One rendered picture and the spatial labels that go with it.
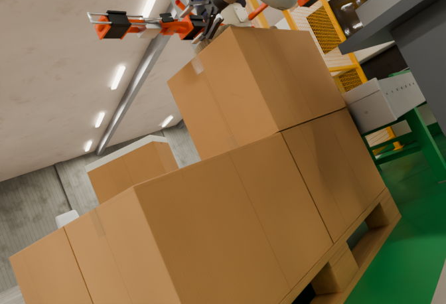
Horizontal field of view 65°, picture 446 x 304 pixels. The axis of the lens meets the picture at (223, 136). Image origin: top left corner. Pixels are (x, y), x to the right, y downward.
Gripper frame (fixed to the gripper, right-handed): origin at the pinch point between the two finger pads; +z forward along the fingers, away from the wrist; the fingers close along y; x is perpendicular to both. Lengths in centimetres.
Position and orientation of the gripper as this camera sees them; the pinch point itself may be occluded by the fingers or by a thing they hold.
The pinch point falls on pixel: (190, 27)
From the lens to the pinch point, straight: 144.3
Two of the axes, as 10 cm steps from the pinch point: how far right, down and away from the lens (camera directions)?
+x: 6.3, -2.0, 7.5
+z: -6.6, 3.8, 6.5
